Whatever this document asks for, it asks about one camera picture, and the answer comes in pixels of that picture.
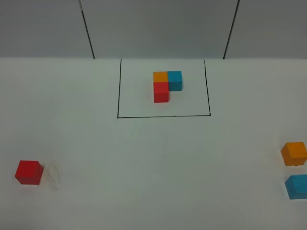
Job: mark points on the template red cube block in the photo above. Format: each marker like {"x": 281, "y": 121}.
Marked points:
{"x": 161, "y": 92}

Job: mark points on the template orange cube block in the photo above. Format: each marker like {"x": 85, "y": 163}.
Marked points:
{"x": 160, "y": 76}

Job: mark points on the template blue cube block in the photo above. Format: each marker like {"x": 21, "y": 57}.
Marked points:
{"x": 175, "y": 81}

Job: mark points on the loose blue cube block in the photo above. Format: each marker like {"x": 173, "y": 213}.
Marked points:
{"x": 296, "y": 186}

